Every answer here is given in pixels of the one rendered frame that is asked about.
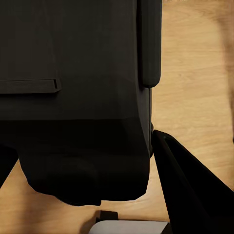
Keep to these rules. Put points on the digital camera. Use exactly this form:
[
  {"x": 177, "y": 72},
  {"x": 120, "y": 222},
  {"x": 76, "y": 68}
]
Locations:
[{"x": 76, "y": 79}]

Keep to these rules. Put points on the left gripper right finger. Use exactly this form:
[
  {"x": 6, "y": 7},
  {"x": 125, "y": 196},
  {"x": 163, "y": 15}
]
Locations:
[{"x": 197, "y": 201}]

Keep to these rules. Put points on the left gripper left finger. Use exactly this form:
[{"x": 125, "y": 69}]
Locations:
[{"x": 8, "y": 159}]

